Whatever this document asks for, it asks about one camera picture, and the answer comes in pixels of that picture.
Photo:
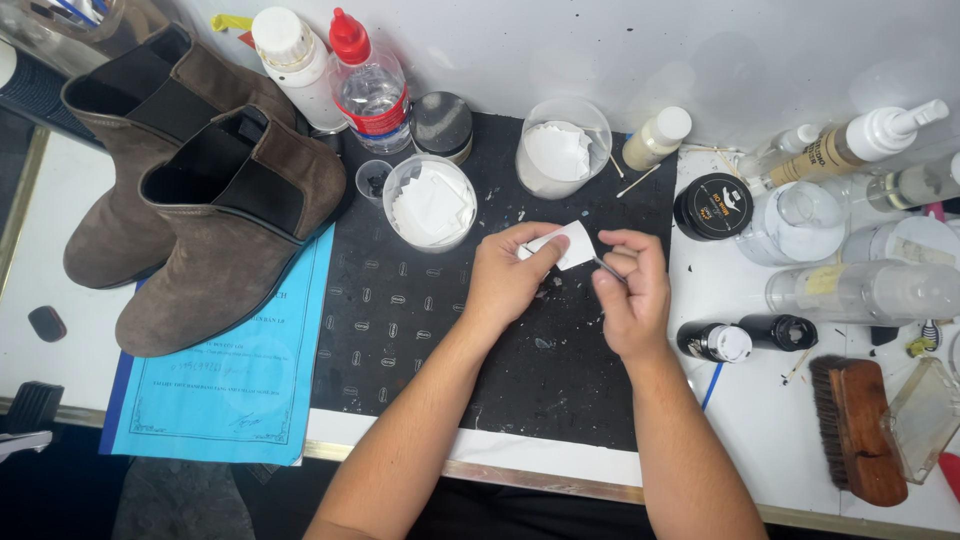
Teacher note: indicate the person's left hand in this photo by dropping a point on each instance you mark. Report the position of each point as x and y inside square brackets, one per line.
[504, 279]

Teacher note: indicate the person's right hand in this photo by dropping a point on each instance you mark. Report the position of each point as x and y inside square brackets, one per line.
[637, 304]

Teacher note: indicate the thin metal pick tool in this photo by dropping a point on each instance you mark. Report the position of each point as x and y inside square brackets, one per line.
[609, 269]

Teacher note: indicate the small white paper piece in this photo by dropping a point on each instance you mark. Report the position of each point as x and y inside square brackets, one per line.
[579, 244]

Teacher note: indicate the black bottle white cap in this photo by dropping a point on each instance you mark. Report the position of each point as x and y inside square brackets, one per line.
[712, 342]

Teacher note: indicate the black patterned work mat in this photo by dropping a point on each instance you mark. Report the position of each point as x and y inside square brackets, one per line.
[420, 337]

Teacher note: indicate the pile of white paper squares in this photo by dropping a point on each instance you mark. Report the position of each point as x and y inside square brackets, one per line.
[433, 204]

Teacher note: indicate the blue pen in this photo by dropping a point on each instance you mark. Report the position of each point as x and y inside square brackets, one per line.
[712, 386]

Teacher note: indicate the white cup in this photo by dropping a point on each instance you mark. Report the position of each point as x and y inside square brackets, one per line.
[397, 225]

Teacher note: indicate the black round jar printed lid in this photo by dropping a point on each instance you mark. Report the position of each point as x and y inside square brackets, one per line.
[712, 208]

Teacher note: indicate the cotton swab stick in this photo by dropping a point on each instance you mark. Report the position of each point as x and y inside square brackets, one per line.
[637, 181]

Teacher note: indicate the crumpled white paper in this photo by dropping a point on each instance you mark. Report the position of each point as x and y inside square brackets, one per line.
[556, 150]

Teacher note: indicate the small clear plastic cup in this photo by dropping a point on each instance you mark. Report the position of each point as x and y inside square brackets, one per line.
[373, 182]

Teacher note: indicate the small cream bottle white cap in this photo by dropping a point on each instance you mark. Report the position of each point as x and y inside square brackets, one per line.
[654, 141]

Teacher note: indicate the black round tin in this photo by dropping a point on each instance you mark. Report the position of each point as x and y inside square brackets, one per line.
[441, 124]

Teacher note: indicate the short wooden stick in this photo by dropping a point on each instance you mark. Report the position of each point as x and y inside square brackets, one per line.
[797, 366]

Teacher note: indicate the clear glass jar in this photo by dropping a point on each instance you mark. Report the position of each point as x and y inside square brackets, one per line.
[795, 225]

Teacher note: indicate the small clear bottle white cap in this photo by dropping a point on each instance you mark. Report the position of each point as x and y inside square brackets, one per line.
[780, 150]

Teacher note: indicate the clear bottle red cap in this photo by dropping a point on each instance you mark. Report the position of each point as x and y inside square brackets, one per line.
[371, 97]

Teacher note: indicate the large clear plastic bottle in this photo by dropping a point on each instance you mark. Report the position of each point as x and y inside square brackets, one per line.
[862, 292]

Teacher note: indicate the person's black clothing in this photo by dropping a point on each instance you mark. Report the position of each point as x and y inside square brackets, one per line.
[540, 517]

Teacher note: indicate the wooden shoe brush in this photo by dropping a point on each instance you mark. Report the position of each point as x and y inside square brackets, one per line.
[859, 427]

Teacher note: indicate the spray bottle tan label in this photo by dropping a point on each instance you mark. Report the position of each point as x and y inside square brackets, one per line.
[847, 146]

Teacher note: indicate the brown suede ankle boot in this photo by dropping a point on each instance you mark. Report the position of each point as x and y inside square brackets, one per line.
[127, 165]
[225, 247]

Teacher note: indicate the round clear lidded container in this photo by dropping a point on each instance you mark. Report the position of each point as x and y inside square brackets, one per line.
[911, 241]

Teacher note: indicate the white plastic bottle white cap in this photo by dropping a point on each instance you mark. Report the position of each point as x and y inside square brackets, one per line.
[304, 75]

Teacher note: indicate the blue paper document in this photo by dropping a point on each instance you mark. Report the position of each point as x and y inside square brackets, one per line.
[240, 390]

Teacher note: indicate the small yellow black tool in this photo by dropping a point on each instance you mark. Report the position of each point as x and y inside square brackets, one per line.
[924, 339]

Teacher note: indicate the clear bottle cloudy liquid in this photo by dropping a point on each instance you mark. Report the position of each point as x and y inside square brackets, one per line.
[915, 186]

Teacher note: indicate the clear plastic tray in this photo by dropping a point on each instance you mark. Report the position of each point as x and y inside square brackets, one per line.
[922, 420]

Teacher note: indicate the red object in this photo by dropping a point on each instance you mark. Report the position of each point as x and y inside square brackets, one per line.
[951, 476]

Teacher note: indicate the yellow plastic object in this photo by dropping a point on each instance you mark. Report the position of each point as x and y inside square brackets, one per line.
[229, 22]

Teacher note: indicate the small black rubber block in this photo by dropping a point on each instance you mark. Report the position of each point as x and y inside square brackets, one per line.
[47, 324]

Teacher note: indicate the clear container with pens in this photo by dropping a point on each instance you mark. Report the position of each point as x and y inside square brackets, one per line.
[82, 26]

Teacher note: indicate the black ribbed object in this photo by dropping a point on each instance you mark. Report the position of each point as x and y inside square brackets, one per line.
[30, 412]

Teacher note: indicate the dark blue fabric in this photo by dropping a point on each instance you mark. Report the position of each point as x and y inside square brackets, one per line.
[37, 94]

